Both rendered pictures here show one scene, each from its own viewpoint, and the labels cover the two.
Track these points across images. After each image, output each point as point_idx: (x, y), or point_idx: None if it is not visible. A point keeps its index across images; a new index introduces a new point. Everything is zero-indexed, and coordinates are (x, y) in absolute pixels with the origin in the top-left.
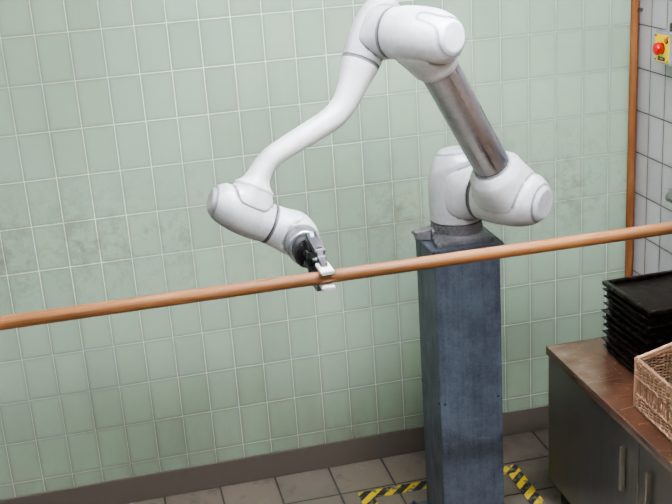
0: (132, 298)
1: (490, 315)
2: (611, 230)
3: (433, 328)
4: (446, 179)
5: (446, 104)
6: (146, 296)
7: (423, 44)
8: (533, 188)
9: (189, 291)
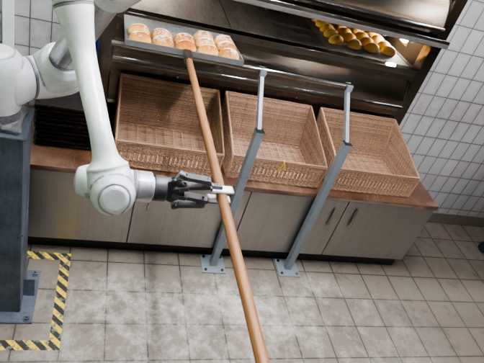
0: (253, 309)
1: (29, 161)
2: (195, 81)
3: (9, 193)
4: (16, 78)
5: (106, 25)
6: (251, 298)
7: None
8: None
9: (244, 269)
